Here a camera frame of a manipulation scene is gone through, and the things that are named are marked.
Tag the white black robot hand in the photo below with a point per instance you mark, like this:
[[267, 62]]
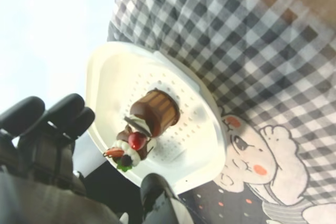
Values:
[[39, 182]]

